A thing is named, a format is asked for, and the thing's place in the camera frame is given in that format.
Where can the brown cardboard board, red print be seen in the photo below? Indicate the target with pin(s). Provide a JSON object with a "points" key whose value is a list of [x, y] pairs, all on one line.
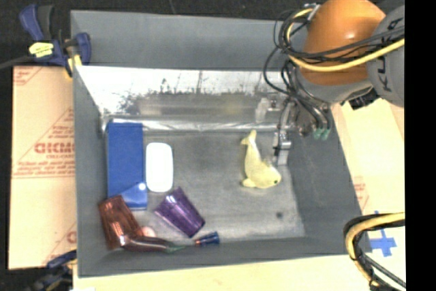
{"points": [[41, 160]]}

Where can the clear purple cup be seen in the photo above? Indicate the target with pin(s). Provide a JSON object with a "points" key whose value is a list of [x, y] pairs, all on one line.
{"points": [[180, 213]]}

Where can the white oval soap bar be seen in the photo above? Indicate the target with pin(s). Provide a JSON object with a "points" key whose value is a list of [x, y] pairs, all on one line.
{"points": [[159, 167]]}

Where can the clear red cup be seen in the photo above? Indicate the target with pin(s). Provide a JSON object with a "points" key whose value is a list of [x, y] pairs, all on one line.
{"points": [[117, 219]]}

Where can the small pink ball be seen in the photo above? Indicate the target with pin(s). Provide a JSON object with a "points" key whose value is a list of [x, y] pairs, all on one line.
{"points": [[148, 232]]}

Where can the yellow toy dolphin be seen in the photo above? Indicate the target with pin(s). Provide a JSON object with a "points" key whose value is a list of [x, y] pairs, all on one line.
{"points": [[259, 170]]}

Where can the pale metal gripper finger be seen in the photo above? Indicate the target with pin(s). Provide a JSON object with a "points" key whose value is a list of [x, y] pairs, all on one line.
{"points": [[282, 140], [282, 156]]}

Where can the blue box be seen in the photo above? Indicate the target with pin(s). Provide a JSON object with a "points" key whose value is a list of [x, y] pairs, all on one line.
{"points": [[124, 156]]}

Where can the black cylinder on white bracket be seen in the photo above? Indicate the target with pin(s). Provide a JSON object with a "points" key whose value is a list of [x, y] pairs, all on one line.
{"points": [[363, 100]]}

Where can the small blue tube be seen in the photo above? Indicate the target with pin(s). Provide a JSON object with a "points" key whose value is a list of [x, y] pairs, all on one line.
{"points": [[208, 240]]}

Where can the grey metal bin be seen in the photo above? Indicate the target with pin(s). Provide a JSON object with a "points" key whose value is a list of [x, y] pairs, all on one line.
{"points": [[211, 160]]}

